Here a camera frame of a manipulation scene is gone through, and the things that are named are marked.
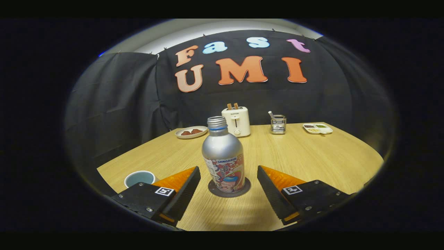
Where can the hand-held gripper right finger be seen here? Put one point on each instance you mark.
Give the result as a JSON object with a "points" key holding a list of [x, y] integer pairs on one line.
{"points": [[272, 194]]}

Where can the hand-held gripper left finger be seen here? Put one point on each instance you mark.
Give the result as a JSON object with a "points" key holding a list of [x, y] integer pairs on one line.
{"points": [[184, 194]]}

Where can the dark round coaster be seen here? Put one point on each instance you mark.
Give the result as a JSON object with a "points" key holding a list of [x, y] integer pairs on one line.
{"points": [[247, 187]]}

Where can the white cup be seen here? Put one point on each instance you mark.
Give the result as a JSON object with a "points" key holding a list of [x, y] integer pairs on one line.
{"points": [[138, 177]]}

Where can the silver juice bottle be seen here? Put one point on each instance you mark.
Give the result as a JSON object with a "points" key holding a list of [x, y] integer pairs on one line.
{"points": [[222, 149]]}

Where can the wooden table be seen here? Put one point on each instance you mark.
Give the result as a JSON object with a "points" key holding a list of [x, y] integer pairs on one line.
{"points": [[312, 156]]}

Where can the white round plate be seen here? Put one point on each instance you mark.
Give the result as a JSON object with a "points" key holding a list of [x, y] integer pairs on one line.
{"points": [[190, 136]]}

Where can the white divided dish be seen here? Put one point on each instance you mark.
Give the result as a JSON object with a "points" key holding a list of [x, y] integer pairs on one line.
{"points": [[317, 128]]}

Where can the metal spoon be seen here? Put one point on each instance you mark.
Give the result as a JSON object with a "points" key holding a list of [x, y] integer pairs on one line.
{"points": [[271, 114]]}

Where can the white toaster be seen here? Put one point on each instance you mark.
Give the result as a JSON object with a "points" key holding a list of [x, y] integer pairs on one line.
{"points": [[237, 121]]}

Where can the black backdrop cloth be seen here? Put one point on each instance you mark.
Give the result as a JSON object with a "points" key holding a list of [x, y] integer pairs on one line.
{"points": [[121, 104]]}

